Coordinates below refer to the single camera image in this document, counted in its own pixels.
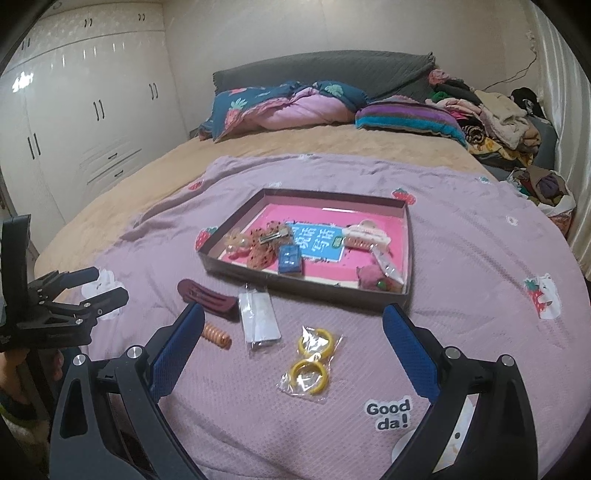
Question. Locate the blue pink floral quilt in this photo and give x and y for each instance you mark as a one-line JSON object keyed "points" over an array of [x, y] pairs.
{"points": [[295, 108]]}

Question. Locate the pearl flower hair clip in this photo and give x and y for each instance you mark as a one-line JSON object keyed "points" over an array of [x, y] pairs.
{"points": [[236, 243]]}

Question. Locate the dark red banana hair clip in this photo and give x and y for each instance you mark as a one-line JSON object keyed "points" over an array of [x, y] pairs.
{"points": [[207, 300]]}

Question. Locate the person's left hand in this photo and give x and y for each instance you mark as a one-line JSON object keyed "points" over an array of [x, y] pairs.
{"points": [[55, 367]]}

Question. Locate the pale shiny curtain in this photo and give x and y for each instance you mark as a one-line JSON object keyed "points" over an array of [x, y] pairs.
{"points": [[568, 115]]}

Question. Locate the brown polka-dot bow hair clip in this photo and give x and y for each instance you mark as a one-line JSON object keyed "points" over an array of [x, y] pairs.
{"points": [[263, 251]]}

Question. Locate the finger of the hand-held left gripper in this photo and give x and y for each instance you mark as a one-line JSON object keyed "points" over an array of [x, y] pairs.
{"points": [[108, 297], [74, 277]]}

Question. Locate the purple printed blanket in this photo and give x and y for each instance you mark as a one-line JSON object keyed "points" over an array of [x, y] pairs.
{"points": [[461, 277]]}

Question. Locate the white wardrobe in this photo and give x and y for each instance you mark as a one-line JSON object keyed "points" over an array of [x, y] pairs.
{"points": [[92, 115]]}

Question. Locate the clear packet with white card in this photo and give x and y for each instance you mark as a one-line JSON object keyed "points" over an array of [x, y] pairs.
{"points": [[261, 318]]}

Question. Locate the dark shallow box pink inside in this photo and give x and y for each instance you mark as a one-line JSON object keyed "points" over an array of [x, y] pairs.
{"points": [[318, 217]]}

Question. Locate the bag of clothes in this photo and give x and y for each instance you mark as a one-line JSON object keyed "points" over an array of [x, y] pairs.
{"points": [[540, 189]]}

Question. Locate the small clear earring packet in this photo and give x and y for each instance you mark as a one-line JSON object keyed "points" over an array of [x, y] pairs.
{"points": [[388, 267]]}

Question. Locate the small blue box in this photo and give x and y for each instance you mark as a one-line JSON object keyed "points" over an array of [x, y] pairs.
{"points": [[290, 261]]}

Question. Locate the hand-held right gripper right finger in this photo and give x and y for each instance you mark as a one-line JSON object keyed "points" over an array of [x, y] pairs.
{"points": [[413, 350]]}

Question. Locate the pink fluffy pompom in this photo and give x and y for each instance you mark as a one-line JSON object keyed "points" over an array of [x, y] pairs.
{"points": [[369, 277]]}

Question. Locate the yellow hoop earrings packet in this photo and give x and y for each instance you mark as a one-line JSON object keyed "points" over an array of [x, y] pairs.
{"points": [[295, 369]]}

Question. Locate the pile of clothes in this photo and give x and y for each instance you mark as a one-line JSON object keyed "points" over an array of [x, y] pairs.
{"points": [[503, 120]]}

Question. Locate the beige bed sheet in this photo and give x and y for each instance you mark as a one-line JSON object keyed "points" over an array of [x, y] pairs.
{"points": [[161, 175]]}

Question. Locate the grey padded headboard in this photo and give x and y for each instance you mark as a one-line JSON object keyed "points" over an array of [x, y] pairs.
{"points": [[323, 67]]}

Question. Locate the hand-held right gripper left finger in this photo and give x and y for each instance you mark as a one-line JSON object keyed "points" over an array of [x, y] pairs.
{"points": [[180, 350]]}

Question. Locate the striped pillow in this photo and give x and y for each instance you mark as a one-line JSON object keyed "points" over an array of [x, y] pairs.
{"points": [[406, 120]]}

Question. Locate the cream claw hair clip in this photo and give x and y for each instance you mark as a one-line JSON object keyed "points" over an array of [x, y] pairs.
{"points": [[367, 233]]}

